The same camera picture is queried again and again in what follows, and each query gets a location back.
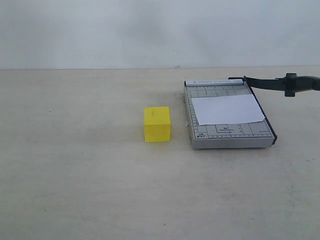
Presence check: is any white paper sheet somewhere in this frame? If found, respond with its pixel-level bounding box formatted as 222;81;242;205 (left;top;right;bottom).
191;94;265;126

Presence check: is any yellow cube block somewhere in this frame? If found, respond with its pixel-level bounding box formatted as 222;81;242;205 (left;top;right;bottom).
143;106;171;143

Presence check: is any grey paper cutter base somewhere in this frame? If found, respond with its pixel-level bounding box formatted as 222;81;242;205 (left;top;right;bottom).
184;78;278;149

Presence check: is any black cutter blade arm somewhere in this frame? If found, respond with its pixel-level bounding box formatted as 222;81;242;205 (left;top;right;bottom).
228;73;320;97

